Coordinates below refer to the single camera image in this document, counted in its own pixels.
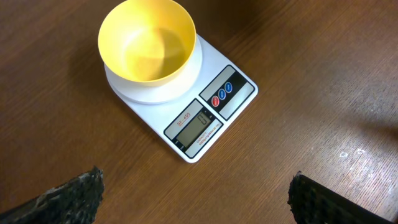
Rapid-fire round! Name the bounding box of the white digital kitchen scale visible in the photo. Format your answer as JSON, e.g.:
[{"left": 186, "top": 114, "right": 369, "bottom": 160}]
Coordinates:
[{"left": 105, "top": 36, "right": 258, "bottom": 163}]

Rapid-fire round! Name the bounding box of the yellow plastic bowl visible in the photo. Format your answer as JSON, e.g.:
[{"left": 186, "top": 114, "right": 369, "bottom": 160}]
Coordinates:
[{"left": 98, "top": 0, "right": 197, "bottom": 86}]

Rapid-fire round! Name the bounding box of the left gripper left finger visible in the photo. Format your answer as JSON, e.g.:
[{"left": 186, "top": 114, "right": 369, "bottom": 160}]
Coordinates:
[{"left": 1, "top": 167, "right": 104, "bottom": 224}]

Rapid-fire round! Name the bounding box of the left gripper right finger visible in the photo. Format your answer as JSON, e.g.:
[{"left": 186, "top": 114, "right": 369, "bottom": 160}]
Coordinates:
[{"left": 287, "top": 172, "right": 393, "bottom": 224}]

